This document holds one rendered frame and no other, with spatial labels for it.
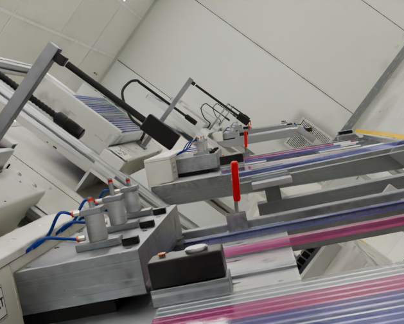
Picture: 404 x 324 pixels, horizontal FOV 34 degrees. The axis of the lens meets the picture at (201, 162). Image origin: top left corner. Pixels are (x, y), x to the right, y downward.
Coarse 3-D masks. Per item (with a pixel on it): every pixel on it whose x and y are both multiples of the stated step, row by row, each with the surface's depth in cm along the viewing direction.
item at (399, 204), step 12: (384, 204) 91; (396, 204) 91; (324, 216) 92; (336, 216) 92; (348, 216) 92; (360, 216) 92; (252, 228) 94; (264, 228) 93; (276, 228) 93; (288, 228) 93; (192, 240) 94; (204, 240) 94; (216, 240) 94
